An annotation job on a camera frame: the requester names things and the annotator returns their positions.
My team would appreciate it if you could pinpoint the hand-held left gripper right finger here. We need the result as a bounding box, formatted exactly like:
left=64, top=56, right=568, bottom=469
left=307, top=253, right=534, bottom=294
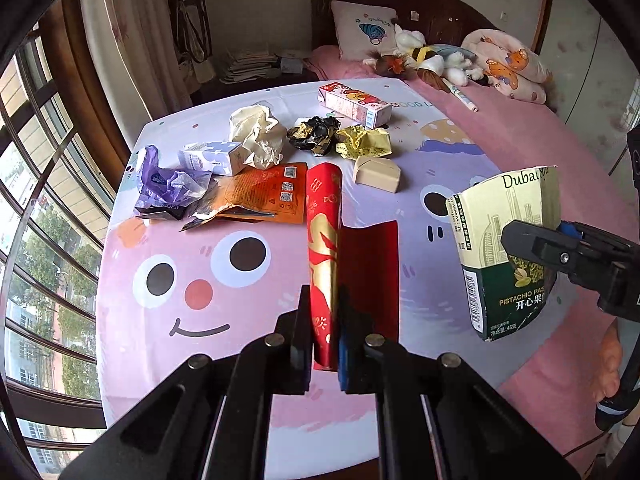
left=337, top=285, right=583, bottom=480

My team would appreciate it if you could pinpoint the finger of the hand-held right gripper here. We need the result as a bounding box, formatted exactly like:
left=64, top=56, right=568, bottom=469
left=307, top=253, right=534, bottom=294
left=501, top=220, right=601, bottom=286
left=560, top=221, right=640, bottom=261

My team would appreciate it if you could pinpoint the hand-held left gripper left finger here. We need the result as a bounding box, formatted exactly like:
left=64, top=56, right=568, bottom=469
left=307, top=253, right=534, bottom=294
left=57, top=284, right=313, bottom=480

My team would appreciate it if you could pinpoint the green cream snack carton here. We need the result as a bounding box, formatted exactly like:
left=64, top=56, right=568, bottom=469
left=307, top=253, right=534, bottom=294
left=446, top=165, right=563, bottom=342

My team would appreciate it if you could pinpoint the red gold paper wrapper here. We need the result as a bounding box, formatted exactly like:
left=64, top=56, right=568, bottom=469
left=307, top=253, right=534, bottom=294
left=306, top=162, right=401, bottom=372

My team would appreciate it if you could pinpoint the orange foil snack packet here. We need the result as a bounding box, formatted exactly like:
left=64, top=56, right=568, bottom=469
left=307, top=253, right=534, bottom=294
left=180, top=161, right=307, bottom=232

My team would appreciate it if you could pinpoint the white blue small carton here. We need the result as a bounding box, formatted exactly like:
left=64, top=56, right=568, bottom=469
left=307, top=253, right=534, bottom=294
left=179, top=140, right=247, bottom=177

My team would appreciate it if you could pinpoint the black gold wrapper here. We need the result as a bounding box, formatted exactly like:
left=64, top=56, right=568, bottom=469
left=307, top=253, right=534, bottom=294
left=287, top=115, right=344, bottom=157

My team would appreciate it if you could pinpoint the purple plastic bag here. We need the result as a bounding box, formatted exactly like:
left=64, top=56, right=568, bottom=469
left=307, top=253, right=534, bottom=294
left=134, top=145, right=213, bottom=222

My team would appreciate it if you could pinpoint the person's right hand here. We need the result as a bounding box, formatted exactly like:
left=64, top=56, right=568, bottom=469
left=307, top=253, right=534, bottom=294
left=597, top=321, right=625, bottom=402

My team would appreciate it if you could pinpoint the printed cartoon tablecloth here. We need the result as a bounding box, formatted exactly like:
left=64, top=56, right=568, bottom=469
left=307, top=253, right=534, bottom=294
left=97, top=77, right=631, bottom=480

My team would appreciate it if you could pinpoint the pink bedsheet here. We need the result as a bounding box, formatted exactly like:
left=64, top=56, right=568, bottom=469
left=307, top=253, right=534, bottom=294
left=304, top=45, right=640, bottom=476

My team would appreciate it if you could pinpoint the folded bear print blanket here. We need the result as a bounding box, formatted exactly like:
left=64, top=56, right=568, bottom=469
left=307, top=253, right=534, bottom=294
left=460, top=27, right=552, bottom=106

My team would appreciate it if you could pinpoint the beige small box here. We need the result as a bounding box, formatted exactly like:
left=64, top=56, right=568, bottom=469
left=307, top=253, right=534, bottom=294
left=352, top=155, right=402, bottom=194

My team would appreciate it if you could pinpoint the yellow crumpled wrapper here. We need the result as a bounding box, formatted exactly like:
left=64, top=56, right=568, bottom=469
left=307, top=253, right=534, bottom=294
left=335, top=126, right=392, bottom=161

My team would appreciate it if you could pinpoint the cream crumpled paper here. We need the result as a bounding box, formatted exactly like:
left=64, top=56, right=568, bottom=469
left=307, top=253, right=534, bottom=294
left=229, top=102, right=287, bottom=170

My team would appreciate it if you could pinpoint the bee plush toy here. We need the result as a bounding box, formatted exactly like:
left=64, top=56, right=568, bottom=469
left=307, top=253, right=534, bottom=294
left=394, top=25, right=482, bottom=86

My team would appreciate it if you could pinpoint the brown plush toy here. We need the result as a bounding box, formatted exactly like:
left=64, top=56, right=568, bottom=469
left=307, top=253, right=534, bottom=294
left=362, top=52, right=419, bottom=79

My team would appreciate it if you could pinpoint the red white cartoon carton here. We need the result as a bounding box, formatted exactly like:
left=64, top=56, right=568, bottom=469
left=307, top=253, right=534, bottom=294
left=318, top=81, right=392, bottom=129

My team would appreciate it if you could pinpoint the dark wooden headboard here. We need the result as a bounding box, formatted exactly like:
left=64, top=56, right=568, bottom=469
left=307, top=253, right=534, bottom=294
left=309, top=0, right=557, bottom=57

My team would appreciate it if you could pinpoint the dark wooden nightstand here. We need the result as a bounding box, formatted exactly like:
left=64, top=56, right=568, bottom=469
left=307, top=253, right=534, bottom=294
left=191, top=67, right=315, bottom=109

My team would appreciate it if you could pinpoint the white printed pillow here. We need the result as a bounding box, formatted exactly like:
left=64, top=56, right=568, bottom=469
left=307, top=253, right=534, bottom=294
left=330, top=0, right=399, bottom=61

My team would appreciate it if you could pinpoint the small white box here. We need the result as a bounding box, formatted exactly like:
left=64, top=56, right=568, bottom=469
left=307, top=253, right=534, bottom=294
left=278, top=49, right=307, bottom=74

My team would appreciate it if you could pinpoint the stack of papers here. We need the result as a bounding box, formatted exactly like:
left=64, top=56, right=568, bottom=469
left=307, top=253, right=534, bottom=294
left=219, top=49, right=282, bottom=84

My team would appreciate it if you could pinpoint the dark hanging bag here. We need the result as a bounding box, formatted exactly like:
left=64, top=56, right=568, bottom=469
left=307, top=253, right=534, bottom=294
left=172, top=0, right=217, bottom=64

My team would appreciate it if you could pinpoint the pale curtain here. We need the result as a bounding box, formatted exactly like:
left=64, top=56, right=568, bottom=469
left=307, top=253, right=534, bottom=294
left=82, top=0, right=194, bottom=122

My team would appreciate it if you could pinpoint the window with frame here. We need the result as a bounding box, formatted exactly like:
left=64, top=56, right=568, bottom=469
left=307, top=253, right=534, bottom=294
left=0, top=0, right=132, bottom=467

